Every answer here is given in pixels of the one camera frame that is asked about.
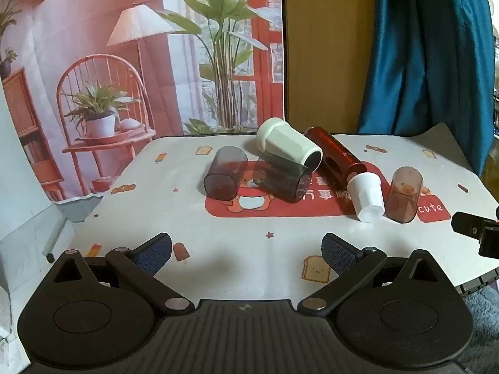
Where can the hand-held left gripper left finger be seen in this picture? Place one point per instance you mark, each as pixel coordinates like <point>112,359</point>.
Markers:
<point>154,255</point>

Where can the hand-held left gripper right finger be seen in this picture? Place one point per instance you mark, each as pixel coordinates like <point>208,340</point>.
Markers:
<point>338,256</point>

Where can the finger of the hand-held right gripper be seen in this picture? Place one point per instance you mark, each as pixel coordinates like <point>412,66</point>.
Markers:
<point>467,226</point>

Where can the small white cup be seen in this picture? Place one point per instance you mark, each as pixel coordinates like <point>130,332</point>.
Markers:
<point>366,196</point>

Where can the brown transparent cup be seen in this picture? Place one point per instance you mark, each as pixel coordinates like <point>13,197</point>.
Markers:
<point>405,196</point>

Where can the grey transparent cup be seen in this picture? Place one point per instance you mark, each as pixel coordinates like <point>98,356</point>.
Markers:
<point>226,171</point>
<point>282,179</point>

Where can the large white faceted cup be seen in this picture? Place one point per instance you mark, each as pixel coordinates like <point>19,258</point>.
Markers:
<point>286,142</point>

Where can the printed white table mat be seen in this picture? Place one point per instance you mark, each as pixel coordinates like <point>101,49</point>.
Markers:
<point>241,237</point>

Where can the white leg with caster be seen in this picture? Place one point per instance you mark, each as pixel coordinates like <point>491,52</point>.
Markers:
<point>54,237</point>

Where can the red metal tumbler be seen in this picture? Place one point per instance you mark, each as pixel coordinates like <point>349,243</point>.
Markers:
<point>335,152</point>

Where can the blue curtain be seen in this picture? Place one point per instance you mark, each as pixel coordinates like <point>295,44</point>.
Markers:
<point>425,54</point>

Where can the yellow cardboard panel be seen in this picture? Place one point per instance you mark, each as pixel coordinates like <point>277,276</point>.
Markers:
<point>327,46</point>

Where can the printed wall backdrop cloth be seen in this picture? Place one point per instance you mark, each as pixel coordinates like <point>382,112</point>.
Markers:
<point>97,66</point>

